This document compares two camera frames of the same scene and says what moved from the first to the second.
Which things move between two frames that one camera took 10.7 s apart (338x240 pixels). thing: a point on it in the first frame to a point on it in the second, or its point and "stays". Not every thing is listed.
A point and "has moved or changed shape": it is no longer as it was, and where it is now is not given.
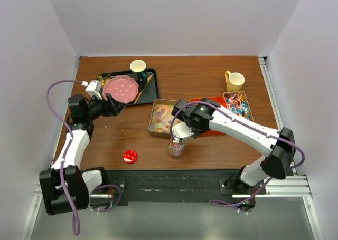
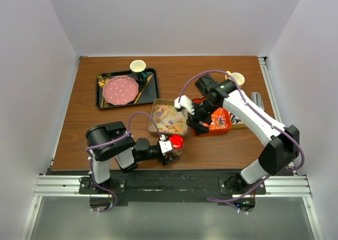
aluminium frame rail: (288, 186) stays
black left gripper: (109, 107) to (166, 160)
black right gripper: (196, 133) stays
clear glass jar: (176, 152) stays
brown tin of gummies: (161, 119) stays
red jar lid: (130, 156) has moved or changed shape
